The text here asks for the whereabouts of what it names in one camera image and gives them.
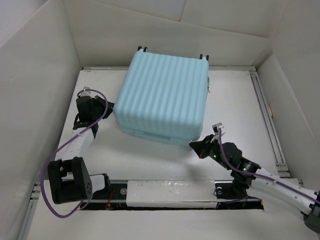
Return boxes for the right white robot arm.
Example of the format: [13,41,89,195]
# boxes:
[189,134,320,233]

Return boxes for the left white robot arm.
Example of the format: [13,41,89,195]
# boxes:
[47,96,114,205]

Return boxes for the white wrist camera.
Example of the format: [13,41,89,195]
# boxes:
[77,86,94,98]
[212,122,226,136]

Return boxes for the light blue suitcase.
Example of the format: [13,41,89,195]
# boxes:
[113,46,210,145]

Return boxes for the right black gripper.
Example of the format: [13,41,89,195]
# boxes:
[188,134,232,171]

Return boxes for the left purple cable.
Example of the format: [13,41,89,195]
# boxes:
[40,89,109,218]

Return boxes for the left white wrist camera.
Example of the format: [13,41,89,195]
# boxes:
[77,86,94,98]

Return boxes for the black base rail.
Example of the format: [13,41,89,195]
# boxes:
[81,180,264,211]

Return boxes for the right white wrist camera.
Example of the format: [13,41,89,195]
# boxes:
[212,122,226,136]

